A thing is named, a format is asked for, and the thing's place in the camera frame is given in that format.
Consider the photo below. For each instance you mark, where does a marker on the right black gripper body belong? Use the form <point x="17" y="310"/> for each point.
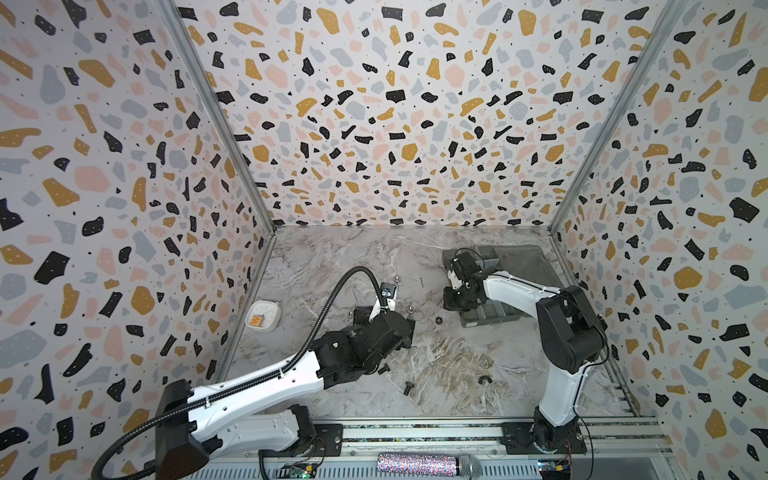
<point x="456" y="294"/>

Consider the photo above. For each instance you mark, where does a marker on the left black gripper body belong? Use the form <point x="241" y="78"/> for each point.
<point x="362" y="319"/>

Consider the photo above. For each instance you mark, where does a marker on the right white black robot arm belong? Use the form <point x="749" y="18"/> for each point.
<point x="571" y="334"/>

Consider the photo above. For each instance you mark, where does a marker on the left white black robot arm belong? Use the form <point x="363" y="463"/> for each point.
<point x="236" y="417"/>

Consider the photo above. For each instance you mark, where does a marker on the grey compartment organizer box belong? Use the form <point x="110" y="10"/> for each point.
<point x="516" y="279"/>

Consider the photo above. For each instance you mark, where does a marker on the white square container orange label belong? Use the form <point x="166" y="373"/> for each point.
<point x="263" y="316"/>

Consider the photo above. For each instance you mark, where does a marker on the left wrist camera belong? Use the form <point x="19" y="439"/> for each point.
<point x="389" y="294"/>

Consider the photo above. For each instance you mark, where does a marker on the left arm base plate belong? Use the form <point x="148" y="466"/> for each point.
<point x="325" y="441"/>

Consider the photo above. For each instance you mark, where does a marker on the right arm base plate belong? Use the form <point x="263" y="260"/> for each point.
<point x="539" y="437"/>

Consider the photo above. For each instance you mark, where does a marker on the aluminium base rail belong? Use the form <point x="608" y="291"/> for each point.
<point x="618" y="448"/>

